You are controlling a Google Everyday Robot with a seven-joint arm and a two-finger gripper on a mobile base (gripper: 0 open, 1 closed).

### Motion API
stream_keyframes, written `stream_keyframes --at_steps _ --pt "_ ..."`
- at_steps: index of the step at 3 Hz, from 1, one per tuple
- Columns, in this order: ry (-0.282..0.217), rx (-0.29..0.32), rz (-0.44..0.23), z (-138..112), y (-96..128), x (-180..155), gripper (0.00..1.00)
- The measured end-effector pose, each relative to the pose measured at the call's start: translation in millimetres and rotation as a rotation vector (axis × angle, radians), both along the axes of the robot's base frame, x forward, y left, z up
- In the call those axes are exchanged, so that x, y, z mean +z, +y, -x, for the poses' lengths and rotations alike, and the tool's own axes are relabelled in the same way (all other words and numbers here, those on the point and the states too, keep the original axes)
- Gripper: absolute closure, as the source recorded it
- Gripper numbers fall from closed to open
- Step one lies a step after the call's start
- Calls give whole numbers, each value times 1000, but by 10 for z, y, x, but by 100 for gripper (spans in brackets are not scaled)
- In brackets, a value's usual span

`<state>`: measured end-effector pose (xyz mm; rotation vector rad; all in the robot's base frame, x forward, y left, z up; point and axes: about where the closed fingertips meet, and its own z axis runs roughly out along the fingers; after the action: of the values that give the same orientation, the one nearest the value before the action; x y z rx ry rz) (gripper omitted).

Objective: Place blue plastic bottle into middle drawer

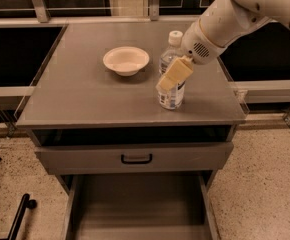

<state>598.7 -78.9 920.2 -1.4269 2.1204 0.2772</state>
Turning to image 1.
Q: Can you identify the grey top drawer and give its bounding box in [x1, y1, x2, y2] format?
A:
[35, 142, 233, 175]

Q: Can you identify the black drawer handle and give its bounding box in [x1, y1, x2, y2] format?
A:
[121, 154, 153, 165]

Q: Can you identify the black metal stand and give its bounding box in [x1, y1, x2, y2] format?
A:
[0, 193, 37, 240]

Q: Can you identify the grey drawer cabinet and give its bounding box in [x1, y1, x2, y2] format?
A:
[18, 21, 245, 240]

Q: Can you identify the open grey middle drawer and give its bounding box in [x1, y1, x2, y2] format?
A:
[61, 172, 220, 240]

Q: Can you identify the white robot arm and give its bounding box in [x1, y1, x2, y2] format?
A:
[156, 0, 290, 93]

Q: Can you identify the clear plastic water bottle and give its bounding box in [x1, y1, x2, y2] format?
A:
[158, 30, 185, 110]

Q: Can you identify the white bowl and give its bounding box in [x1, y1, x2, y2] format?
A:
[103, 46, 150, 76]

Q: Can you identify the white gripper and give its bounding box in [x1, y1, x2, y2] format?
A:
[156, 21, 225, 92]

